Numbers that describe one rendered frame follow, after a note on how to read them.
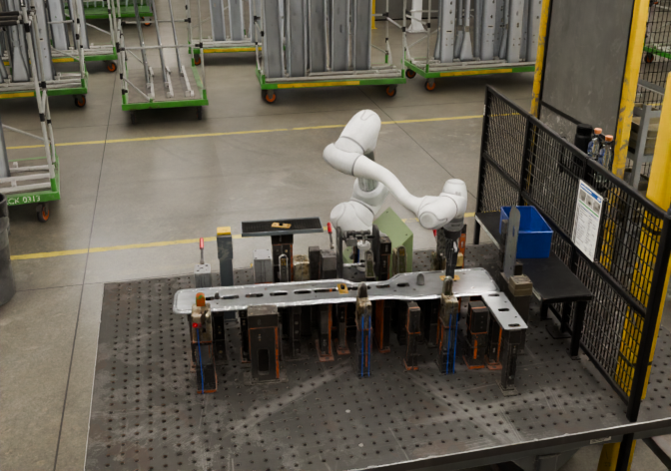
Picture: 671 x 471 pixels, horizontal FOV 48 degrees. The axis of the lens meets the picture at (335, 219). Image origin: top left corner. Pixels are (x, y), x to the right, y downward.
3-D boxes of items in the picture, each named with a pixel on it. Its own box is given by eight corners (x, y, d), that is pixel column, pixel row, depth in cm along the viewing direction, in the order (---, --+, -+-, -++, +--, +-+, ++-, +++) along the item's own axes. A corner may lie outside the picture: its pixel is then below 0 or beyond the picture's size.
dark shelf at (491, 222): (541, 304, 309) (542, 298, 308) (473, 218, 390) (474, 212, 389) (592, 300, 312) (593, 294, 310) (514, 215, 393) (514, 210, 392)
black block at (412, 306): (404, 374, 316) (407, 313, 304) (399, 359, 326) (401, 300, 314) (423, 372, 317) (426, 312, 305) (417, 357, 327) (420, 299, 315)
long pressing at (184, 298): (172, 318, 301) (171, 315, 301) (174, 290, 322) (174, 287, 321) (502, 293, 319) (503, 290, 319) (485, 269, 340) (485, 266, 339)
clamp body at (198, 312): (194, 397, 301) (187, 319, 287) (195, 376, 315) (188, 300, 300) (221, 395, 303) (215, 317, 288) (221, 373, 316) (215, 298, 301)
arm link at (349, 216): (345, 247, 400) (319, 223, 389) (362, 221, 405) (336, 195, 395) (363, 249, 386) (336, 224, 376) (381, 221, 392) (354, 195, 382)
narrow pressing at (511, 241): (511, 284, 324) (519, 213, 311) (502, 272, 335) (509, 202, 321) (512, 284, 324) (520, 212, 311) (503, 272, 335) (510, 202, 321)
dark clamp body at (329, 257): (319, 334, 344) (319, 259, 328) (316, 319, 356) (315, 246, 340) (342, 332, 345) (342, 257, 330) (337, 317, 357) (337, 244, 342)
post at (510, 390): (503, 396, 301) (510, 335, 290) (494, 380, 311) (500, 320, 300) (519, 395, 302) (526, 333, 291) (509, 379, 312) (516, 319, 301)
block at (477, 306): (466, 370, 318) (470, 313, 306) (458, 356, 328) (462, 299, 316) (487, 368, 319) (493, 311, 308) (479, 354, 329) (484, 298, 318)
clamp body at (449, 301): (437, 377, 314) (442, 304, 300) (430, 360, 325) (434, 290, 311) (458, 375, 315) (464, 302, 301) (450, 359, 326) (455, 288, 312)
